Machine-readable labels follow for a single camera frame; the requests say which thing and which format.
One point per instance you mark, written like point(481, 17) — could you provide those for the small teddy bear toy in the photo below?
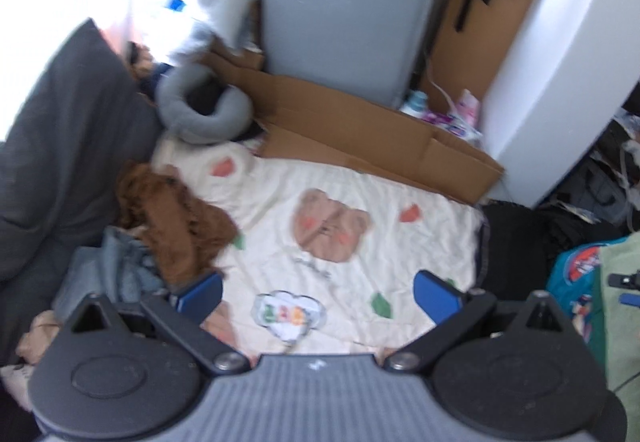
point(146, 72)

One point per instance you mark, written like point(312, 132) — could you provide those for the teal printed bag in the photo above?
point(575, 283)

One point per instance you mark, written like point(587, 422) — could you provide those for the beige garment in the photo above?
point(30, 349)

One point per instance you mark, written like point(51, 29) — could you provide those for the detergent bottle blue cap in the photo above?
point(416, 104)

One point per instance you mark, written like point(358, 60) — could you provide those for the brown cardboard sheet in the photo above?
point(310, 122)

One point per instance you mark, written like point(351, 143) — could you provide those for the green cloth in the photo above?
point(618, 325)

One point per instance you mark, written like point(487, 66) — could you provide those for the grey appliance cabinet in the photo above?
point(365, 48)

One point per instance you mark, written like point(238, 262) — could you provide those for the brown garment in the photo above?
point(184, 233)

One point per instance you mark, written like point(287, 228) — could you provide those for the cream bear print bedsheet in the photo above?
point(325, 258)

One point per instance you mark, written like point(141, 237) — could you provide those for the upright brown cardboard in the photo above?
point(470, 46)

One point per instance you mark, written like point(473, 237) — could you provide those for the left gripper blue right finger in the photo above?
point(456, 316)

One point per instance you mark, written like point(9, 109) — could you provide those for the black bag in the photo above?
point(517, 246)

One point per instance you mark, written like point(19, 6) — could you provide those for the pink bottle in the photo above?
point(468, 107)

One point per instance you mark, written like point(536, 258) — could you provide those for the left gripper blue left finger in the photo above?
point(177, 317)

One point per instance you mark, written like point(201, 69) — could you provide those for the white purple detergent pouch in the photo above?
point(454, 125)

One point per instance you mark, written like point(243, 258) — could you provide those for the grey neck pillow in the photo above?
point(196, 106)

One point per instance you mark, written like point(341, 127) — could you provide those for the blue-grey denim garment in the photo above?
point(122, 268)

